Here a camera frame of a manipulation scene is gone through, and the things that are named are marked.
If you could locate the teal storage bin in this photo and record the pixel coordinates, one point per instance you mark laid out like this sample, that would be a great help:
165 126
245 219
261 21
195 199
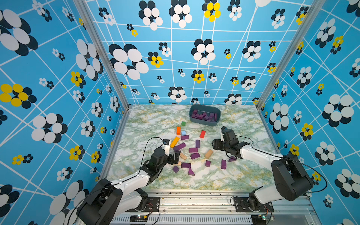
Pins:
207 109

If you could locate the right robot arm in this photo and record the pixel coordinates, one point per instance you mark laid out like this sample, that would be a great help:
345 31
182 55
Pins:
290 177

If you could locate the red brick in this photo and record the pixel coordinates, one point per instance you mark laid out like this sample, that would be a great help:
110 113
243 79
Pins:
202 134

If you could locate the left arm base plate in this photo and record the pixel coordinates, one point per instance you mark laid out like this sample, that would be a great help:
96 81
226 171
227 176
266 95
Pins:
151 204

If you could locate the purple triangle block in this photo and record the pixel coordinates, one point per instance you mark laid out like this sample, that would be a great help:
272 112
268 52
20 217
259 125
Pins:
190 172
232 160

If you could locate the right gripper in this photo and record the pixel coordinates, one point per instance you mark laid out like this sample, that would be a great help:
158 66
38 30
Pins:
215 144

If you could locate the orange brick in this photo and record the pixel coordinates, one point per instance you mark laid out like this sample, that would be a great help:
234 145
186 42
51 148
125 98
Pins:
178 131

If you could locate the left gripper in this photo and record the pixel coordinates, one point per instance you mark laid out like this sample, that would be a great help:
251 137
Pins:
172 161

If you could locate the aluminium rail frame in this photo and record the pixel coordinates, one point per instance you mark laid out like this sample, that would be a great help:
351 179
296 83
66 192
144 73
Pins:
186 207

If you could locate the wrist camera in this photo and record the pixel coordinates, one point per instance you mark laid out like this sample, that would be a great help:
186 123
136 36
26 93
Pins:
166 143
228 135

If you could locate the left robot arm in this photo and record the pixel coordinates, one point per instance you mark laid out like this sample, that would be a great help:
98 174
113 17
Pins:
112 198

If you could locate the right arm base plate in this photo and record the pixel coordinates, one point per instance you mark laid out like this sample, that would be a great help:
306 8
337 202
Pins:
246 204

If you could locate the yellow brick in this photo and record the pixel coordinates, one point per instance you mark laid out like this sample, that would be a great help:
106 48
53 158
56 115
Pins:
174 142

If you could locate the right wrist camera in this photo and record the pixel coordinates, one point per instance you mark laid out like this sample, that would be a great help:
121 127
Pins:
228 135

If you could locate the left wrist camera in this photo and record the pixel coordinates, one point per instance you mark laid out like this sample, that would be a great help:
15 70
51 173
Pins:
166 143

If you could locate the natural wood brick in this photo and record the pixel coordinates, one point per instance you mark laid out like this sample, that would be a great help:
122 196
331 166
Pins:
183 156
208 154

